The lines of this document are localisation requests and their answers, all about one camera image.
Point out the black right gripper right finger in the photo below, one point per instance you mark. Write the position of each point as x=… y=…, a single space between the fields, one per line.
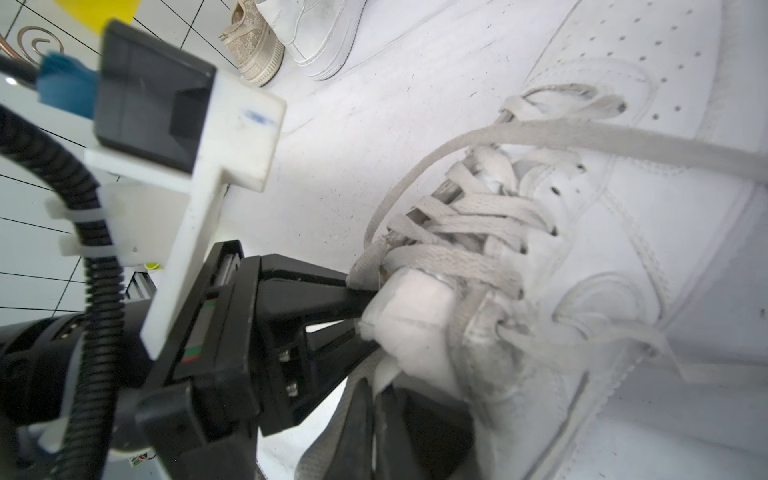
x=398 y=419

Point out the yellow plastic funnel cup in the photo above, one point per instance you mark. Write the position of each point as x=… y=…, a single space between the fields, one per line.
x=96 y=14

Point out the beige sneaker red label right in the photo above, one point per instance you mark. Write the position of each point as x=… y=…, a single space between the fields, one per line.
x=257 y=52

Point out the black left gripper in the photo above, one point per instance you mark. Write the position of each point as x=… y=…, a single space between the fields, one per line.
x=199 y=403

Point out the scrolled metal wire stand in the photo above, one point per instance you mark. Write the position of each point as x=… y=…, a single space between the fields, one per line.
x=31 y=44

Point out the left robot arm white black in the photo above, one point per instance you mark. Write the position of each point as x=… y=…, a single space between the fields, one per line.
x=258 y=344

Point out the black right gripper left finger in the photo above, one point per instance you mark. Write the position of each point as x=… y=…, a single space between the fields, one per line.
x=352 y=458

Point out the white leather sneaker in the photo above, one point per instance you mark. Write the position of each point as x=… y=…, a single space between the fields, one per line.
x=526 y=268
x=317 y=34

